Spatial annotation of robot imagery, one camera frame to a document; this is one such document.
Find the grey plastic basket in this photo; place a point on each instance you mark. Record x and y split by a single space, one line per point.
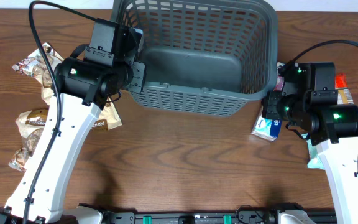
203 56

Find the treat bag bottom left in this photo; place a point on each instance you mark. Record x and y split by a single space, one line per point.
30 125

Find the small teal wipes packet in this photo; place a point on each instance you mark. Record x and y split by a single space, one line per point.
314 160

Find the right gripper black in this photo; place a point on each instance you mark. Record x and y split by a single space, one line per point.
270 110

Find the Kleenex tissue multipack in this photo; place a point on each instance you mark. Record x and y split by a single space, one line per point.
266 128

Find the treat bag top left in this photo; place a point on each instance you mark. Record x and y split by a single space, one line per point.
35 67

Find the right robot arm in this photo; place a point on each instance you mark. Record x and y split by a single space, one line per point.
333 130

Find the treat bag beige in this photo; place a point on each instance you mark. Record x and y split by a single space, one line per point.
108 119

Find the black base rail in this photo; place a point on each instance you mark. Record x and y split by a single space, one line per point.
279 213

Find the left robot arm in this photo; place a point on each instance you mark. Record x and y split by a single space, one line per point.
82 83

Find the spaghetti pack red ends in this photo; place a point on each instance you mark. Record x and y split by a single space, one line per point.
344 95

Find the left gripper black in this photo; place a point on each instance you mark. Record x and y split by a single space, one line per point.
137 68

